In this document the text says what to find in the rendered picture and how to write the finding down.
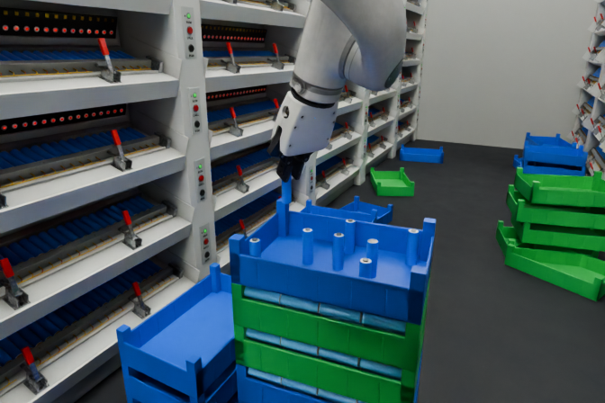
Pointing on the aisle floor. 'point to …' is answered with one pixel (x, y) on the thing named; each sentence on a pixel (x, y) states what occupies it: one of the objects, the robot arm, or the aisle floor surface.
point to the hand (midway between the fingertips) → (290, 167)
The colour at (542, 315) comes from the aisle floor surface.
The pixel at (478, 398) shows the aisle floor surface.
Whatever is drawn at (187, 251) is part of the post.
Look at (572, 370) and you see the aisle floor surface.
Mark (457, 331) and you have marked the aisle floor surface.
